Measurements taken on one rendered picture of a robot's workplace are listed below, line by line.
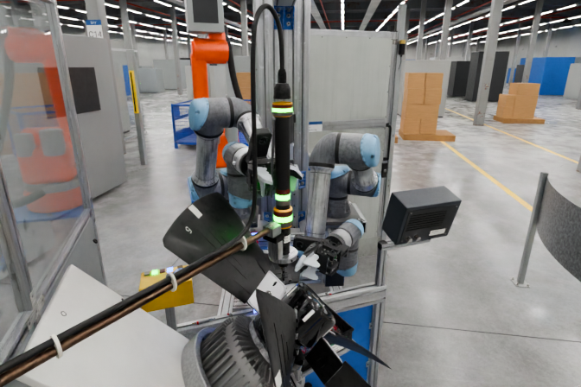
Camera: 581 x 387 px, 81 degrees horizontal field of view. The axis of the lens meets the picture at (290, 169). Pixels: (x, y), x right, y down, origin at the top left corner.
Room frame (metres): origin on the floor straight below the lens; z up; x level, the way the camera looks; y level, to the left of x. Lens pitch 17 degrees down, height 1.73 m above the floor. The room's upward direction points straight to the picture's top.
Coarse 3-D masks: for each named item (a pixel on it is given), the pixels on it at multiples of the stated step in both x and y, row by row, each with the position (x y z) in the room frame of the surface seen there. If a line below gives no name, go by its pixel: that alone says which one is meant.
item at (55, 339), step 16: (256, 16) 0.67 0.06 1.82; (256, 32) 0.66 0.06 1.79; (256, 128) 0.66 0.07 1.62; (256, 144) 0.66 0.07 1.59; (256, 160) 0.66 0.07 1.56; (256, 176) 0.65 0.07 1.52; (256, 192) 0.65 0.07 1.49; (240, 240) 0.62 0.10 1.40; (208, 256) 0.55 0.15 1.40; (176, 272) 0.50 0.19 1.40; (176, 288) 0.48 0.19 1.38; (128, 304) 0.43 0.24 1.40; (96, 320) 0.39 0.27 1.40; (64, 336) 0.36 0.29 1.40; (32, 352) 0.33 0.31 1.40; (0, 368) 0.31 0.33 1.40
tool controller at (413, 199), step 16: (400, 192) 1.28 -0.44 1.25; (416, 192) 1.29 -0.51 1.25; (432, 192) 1.30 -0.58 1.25; (448, 192) 1.31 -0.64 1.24; (400, 208) 1.22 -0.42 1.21; (416, 208) 1.20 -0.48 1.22; (432, 208) 1.22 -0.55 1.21; (448, 208) 1.25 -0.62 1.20; (384, 224) 1.31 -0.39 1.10; (400, 224) 1.21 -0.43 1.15; (416, 224) 1.22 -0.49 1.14; (432, 224) 1.25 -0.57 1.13; (448, 224) 1.28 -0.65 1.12; (400, 240) 1.22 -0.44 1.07; (416, 240) 1.22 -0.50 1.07
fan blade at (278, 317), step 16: (272, 304) 0.43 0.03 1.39; (272, 320) 0.40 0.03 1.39; (288, 320) 0.48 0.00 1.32; (272, 336) 0.38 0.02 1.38; (288, 336) 0.45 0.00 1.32; (272, 352) 0.36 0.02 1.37; (288, 352) 0.42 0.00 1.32; (272, 368) 0.34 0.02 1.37; (288, 368) 0.41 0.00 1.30; (288, 384) 0.40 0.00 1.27
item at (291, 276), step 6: (270, 264) 0.87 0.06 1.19; (276, 264) 0.87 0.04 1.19; (294, 264) 0.88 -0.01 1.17; (276, 270) 0.83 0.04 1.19; (288, 270) 0.83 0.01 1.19; (294, 270) 0.84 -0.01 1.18; (288, 276) 0.79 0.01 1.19; (294, 276) 0.80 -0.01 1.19; (288, 282) 0.77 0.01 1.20; (294, 282) 0.77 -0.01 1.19
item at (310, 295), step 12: (300, 288) 0.65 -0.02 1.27; (288, 300) 0.64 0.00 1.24; (300, 300) 0.62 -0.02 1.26; (312, 300) 0.63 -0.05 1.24; (300, 312) 0.60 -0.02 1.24; (324, 312) 0.63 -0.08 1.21; (300, 324) 0.59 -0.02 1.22; (312, 324) 0.59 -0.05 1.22; (324, 324) 0.60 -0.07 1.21; (264, 336) 0.58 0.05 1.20; (300, 336) 0.58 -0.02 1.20; (312, 336) 0.59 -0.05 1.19; (300, 348) 0.64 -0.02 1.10; (300, 360) 0.59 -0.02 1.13
